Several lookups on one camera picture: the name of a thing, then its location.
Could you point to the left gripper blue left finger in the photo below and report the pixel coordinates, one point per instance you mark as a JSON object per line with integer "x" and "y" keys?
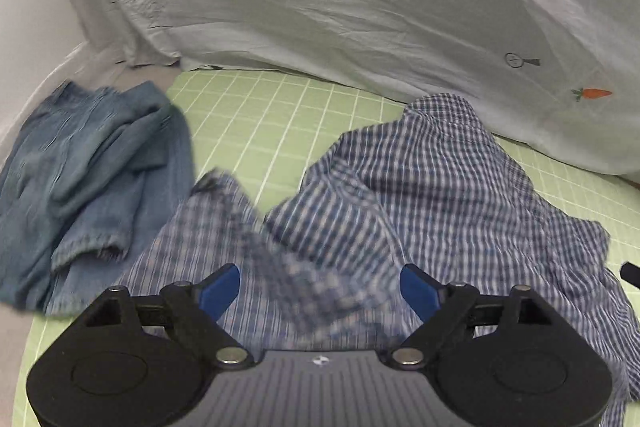
{"x": 216, "y": 293}

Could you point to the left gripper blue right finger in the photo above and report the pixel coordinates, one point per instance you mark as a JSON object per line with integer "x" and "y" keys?
{"x": 421, "y": 292}

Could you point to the blue plaid shirt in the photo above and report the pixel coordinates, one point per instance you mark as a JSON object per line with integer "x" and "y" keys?
{"x": 320, "y": 271}

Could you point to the blue denim shorts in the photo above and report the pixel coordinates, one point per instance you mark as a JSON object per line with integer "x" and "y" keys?
{"x": 91, "y": 179}

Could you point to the grey carrot print sheet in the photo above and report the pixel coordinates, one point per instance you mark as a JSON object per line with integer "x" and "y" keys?
{"x": 559, "y": 75}

